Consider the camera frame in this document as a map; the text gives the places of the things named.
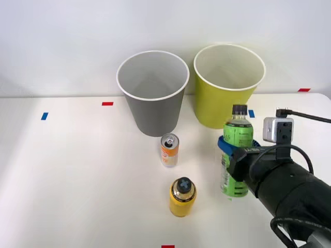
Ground grey plastic bin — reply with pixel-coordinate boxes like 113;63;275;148
116;50;190;138

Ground yellow plastic bottle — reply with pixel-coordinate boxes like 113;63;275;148
169;177;198;218

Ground green plastic bottle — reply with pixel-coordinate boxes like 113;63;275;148
219;104;254;200

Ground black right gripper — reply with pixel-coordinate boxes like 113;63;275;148
217;135;278;198

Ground orange and white drink can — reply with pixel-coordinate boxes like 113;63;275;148
160;133;180;168

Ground yellow-green plastic bin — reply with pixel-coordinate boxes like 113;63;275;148
193;44;266;130

